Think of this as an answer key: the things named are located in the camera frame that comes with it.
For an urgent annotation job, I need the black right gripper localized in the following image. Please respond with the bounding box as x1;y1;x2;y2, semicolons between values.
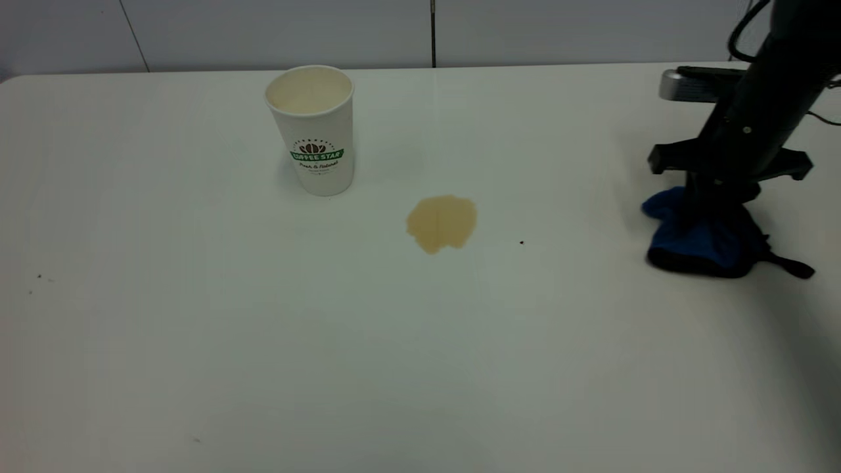
647;72;815;232

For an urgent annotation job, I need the black cable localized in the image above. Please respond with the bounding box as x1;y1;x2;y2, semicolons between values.
807;78;841;127
727;0;771;64

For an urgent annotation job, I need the blue cloth with black trim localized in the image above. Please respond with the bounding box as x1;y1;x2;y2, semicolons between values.
641;187;816;280

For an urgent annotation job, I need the white paper coffee cup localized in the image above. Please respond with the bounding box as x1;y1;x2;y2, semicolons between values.
265;64;356;198

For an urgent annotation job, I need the light brown coffee spill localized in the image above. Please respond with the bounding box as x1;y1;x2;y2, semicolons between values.
405;195;478;255

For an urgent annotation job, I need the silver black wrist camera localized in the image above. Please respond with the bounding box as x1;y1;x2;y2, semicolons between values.
659;66;750;103

